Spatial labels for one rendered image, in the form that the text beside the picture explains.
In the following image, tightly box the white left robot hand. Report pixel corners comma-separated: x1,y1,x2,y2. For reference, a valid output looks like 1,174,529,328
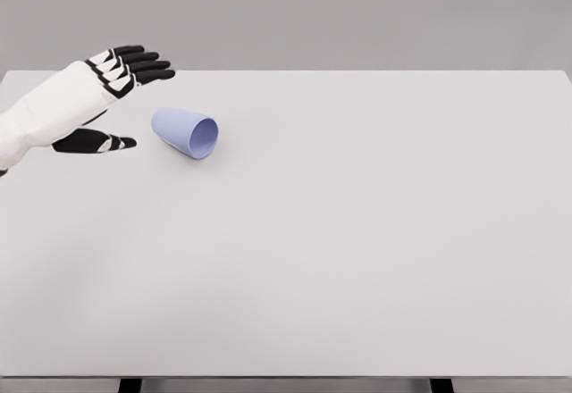
16,45,176,155

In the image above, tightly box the light blue cup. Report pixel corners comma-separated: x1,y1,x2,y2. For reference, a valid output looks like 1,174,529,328
150,106,220,161

